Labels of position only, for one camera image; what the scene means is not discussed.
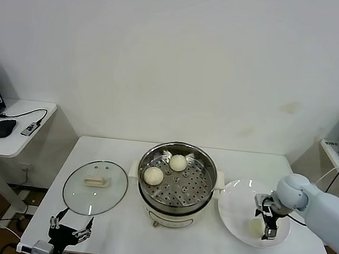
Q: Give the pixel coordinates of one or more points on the black computer mouse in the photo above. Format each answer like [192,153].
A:
[4,128]

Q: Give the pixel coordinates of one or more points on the cream electric cooker base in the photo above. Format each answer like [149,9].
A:
[172,219]

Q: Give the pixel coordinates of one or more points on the round glass pot lid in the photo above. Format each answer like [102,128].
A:
[96,201]

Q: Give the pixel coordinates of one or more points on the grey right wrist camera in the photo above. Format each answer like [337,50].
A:
[263,200]

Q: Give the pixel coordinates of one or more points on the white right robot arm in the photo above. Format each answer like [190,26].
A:
[323,214]

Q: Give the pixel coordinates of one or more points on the steel steamer basket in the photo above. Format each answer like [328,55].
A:
[187,191]

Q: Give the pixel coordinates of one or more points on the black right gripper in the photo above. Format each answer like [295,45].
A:
[271,219]

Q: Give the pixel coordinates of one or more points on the white round plate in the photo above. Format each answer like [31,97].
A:
[234,205]

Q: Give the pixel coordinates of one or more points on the white side table with mouse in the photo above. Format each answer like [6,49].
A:
[11,145]

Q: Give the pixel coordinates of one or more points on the grey usb hub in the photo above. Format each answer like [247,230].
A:
[28,129]

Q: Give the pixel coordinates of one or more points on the white steamed baozi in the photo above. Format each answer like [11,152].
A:
[153,176]
[254,228]
[178,163]

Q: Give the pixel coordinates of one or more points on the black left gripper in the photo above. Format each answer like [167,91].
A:
[61,235]

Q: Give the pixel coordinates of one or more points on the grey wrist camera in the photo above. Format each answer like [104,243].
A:
[263,200]
[42,248]

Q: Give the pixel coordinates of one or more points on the white wall socket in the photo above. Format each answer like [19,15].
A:
[26,168]

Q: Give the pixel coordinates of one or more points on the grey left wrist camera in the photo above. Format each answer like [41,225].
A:
[42,248]

